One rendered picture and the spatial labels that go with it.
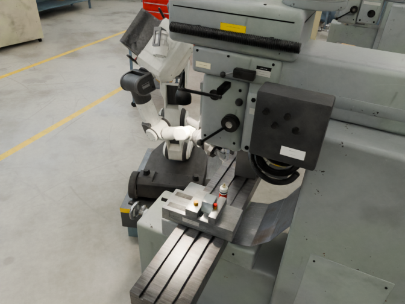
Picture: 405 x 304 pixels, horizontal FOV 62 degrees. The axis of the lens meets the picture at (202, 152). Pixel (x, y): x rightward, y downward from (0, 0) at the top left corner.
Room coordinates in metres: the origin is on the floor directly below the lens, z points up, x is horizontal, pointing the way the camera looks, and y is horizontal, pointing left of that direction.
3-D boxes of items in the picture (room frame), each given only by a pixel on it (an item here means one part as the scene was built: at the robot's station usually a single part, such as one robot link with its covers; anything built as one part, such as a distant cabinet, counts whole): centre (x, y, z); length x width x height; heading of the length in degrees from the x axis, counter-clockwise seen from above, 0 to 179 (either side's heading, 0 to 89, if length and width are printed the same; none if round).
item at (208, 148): (1.34, -0.04, 1.23); 0.13 x 0.12 x 0.10; 135
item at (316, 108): (0.85, -0.24, 1.62); 0.20 x 0.09 x 0.21; 67
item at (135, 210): (1.47, 0.36, 0.63); 0.16 x 0.12 x 0.12; 67
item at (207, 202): (1.14, -0.04, 1.04); 0.06 x 0.05 x 0.06; 159
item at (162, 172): (2.10, 0.19, 0.59); 0.64 x 0.52 x 0.33; 175
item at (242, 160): (1.59, -0.27, 1.03); 0.22 x 0.12 x 0.20; 164
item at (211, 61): (1.26, -0.14, 1.68); 0.34 x 0.24 x 0.10; 67
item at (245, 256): (1.27, -0.10, 0.79); 0.50 x 0.35 x 0.12; 67
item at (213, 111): (1.27, -0.11, 1.47); 0.21 x 0.19 x 0.32; 157
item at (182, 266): (1.28, -0.10, 0.89); 1.24 x 0.23 x 0.08; 157
